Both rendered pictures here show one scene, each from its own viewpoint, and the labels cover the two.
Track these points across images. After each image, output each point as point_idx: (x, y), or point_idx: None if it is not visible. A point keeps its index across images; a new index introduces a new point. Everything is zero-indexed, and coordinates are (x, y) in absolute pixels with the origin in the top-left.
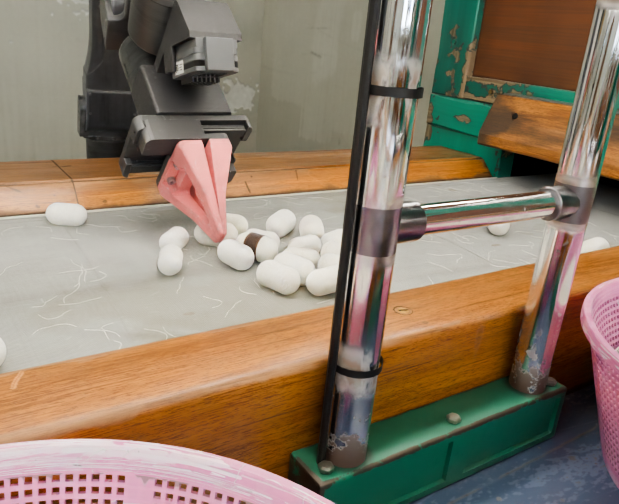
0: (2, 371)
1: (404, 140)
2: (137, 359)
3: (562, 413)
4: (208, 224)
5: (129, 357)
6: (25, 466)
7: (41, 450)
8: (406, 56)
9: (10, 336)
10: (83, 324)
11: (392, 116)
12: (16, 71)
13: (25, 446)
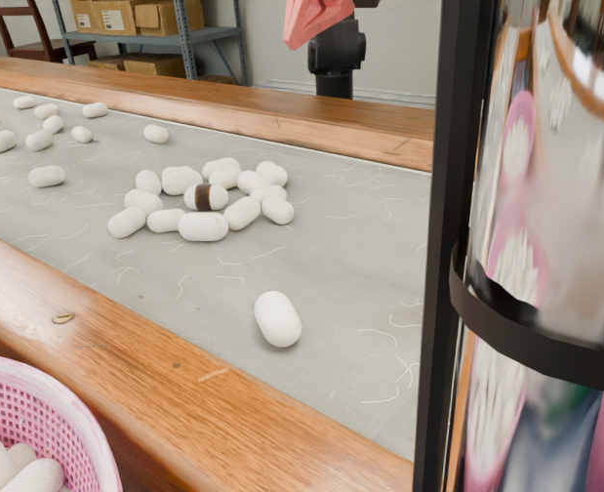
0: (291, 351)
1: (524, 491)
2: (296, 434)
3: None
4: None
5: (296, 426)
6: (93, 457)
7: (97, 455)
8: (529, 179)
9: (343, 321)
10: (405, 348)
11: (477, 385)
12: None
13: (97, 441)
